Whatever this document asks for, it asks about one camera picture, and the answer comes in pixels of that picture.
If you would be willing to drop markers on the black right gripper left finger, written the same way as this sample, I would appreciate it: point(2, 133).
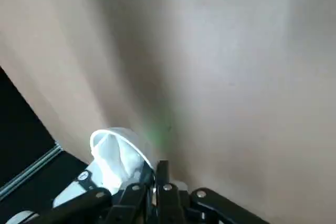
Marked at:
point(126, 205)

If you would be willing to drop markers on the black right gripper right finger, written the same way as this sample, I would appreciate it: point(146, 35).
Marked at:
point(178, 208)

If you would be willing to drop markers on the white ceramic crucible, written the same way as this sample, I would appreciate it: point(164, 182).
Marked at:
point(113, 155)

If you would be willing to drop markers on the aluminium rail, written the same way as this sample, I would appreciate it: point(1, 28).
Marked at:
point(31, 167)

